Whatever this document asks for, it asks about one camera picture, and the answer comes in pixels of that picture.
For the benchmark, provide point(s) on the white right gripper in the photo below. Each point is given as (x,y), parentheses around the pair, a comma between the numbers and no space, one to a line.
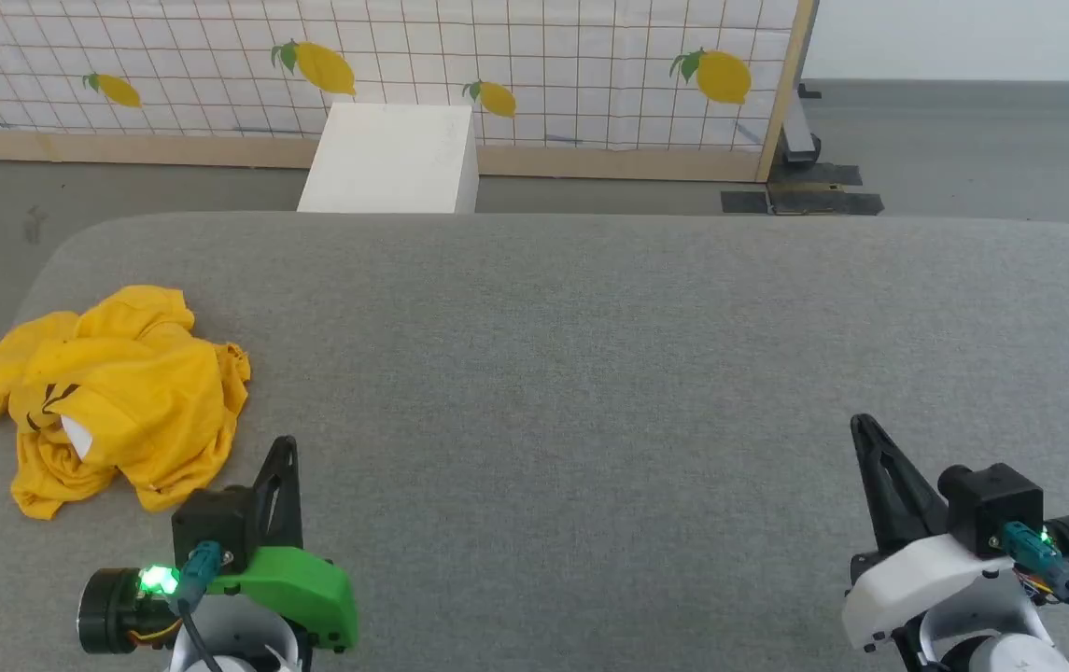
(917,583)

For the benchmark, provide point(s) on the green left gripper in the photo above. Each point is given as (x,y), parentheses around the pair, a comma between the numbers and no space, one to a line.
(310,593)

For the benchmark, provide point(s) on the yellow tiger face t-shirt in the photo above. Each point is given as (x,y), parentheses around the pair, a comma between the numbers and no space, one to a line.
(151,392)

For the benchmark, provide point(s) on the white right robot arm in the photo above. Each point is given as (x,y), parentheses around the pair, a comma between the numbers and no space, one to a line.
(991,646)

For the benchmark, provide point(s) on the long black floor tape patch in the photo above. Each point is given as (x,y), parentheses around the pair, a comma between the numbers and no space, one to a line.
(856,204)

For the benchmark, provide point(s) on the small black floor tape patch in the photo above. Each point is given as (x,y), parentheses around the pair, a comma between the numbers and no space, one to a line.
(744,202)

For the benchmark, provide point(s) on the white rectangular box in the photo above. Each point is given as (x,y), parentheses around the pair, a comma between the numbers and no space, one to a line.
(394,159)

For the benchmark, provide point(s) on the grey metal partition foot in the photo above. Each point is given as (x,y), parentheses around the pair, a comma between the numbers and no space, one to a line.
(800,140)

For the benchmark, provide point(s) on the lemon print partition screen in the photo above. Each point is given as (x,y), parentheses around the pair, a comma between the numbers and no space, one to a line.
(571,56)

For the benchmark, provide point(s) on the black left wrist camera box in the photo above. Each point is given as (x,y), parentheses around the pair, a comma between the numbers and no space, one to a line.
(212,523)

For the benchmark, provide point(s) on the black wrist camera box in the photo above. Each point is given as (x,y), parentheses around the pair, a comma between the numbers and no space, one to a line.
(212,523)
(991,504)

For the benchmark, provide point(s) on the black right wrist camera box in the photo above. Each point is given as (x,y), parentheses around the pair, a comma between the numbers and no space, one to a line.
(991,504)

